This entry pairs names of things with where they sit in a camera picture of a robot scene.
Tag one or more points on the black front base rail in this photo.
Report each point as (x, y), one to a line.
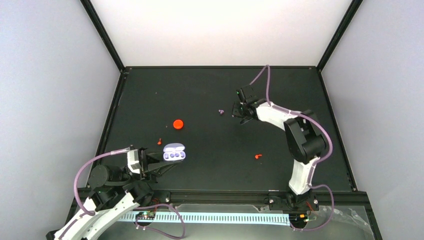
(276, 200)

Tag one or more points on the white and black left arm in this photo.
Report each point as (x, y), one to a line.
(115, 191)

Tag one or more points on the orange round bottle cap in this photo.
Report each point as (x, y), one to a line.
(178, 124)

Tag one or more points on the black left rear frame post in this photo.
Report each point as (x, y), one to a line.
(102, 32)

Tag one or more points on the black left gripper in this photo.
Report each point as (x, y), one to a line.
(154, 169)

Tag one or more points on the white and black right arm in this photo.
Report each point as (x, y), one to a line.
(308, 142)

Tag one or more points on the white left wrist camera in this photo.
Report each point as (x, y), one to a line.
(133, 161)

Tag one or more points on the lavender earbud charging case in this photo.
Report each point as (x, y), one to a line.
(174, 152)

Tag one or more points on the black frame post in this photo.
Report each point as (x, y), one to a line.
(102, 32)
(338, 34)

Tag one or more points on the black right rear frame post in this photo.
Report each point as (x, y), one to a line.
(338, 34)

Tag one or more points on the light blue slotted cable duct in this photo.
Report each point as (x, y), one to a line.
(278, 219)

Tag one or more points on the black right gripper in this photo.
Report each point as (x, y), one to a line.
(234, 112)

